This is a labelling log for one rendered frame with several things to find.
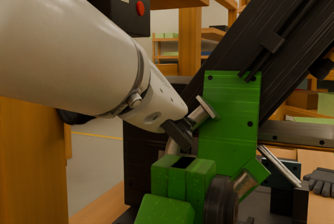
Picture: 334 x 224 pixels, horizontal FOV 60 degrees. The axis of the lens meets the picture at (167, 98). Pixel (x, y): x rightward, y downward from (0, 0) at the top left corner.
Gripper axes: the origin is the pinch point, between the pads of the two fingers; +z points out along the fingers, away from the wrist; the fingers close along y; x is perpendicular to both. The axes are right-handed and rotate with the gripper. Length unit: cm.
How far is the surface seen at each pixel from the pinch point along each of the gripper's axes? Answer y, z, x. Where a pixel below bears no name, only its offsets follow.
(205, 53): 355, 821, -50
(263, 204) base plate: -23, 48, 4
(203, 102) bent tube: 0.9, 14.1, -3.2
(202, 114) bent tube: -0.8, 14.9, -1.6
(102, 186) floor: 65, 228, 147
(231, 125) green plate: -5.3, 18.2, -4.3
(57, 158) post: 10.2, 9.1, 26.6
